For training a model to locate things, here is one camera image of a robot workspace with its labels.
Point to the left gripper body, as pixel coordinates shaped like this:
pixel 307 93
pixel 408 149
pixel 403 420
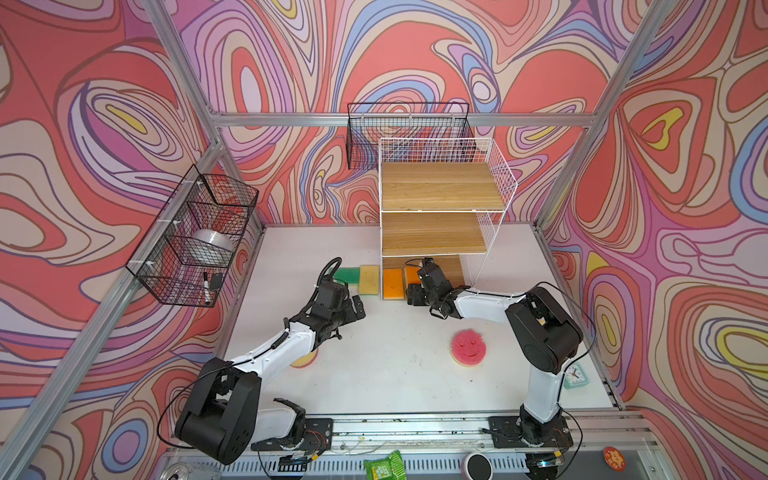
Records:
pixel 344 315

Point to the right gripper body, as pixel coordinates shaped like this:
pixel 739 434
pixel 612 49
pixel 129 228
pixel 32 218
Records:
pixel 431 298

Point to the orange sponge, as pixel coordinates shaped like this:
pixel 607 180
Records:
pixel 393 284
pixel 411 275

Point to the yellow sponge green back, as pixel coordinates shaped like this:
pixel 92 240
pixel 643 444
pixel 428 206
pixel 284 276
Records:
pixel 369 280

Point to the white wire wooden shelf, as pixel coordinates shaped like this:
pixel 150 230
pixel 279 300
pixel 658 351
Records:
pixel 444 198

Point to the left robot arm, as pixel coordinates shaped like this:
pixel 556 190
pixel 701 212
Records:
pixel 223 414

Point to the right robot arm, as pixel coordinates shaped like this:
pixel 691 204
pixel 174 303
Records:
pixel 546 334

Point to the pink smiley sponge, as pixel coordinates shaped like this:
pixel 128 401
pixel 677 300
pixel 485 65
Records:
pixel 468 348

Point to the yellow smiley sponge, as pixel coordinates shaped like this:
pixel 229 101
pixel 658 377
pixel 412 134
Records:
pixel 305 361

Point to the silver bowl in basket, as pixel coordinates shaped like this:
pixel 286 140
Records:
pixel 214 240

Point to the small teal clock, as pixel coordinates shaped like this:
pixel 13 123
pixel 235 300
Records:
pixel 574 376

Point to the green snack packet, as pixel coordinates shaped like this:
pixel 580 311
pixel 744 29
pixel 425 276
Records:
pixel 392 467

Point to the round black speaker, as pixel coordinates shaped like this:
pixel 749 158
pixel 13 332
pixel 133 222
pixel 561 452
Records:
pixel 476 466

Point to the metal can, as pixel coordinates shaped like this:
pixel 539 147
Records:
pixel 190 471

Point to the red round sticker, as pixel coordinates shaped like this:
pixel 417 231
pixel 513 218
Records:
pixel 614 459

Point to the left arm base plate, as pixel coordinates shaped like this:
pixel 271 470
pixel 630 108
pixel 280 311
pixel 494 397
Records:
pixel 311 436

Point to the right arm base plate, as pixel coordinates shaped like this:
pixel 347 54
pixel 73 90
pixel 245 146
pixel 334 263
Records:
pixel 513 432

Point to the black wire basket left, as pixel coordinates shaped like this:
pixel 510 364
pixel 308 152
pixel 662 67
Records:
pixel 169 263

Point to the black wire basket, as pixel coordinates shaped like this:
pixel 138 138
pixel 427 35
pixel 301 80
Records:
pixel 368 122
pixel 169 263

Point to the black wire basket back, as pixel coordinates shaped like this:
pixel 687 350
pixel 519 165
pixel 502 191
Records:
pixel 368 122

